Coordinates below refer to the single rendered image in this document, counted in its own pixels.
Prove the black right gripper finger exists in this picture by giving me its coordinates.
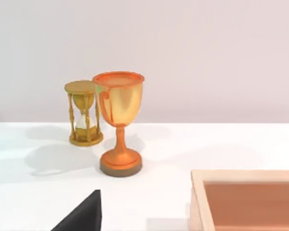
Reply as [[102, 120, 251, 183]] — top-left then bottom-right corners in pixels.
[[50, 189, 103, 231]]

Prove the golden orange trophy cup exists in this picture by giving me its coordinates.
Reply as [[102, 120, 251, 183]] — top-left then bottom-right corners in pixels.
[[92, 71, 145, 178]]

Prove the golden hourglass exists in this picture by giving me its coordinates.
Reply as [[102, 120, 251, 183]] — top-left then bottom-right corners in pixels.
[[64, 80, 104, 146]]

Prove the shallow salmon-coloured box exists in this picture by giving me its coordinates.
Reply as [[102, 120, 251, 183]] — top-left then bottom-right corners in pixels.
[[190, 169, 289, 231]]

